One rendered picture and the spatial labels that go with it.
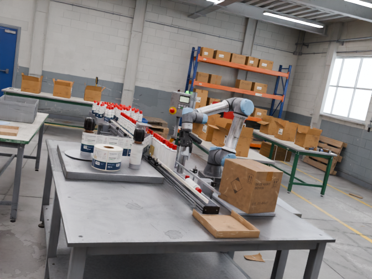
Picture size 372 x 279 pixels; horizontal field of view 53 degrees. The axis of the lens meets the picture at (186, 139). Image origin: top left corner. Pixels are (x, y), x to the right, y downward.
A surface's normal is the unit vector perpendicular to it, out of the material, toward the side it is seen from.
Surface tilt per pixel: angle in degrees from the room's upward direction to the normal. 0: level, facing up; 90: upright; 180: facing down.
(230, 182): 90
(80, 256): 90
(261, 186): 90
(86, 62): 90
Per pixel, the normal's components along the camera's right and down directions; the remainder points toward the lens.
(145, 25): 0.25, 0.19
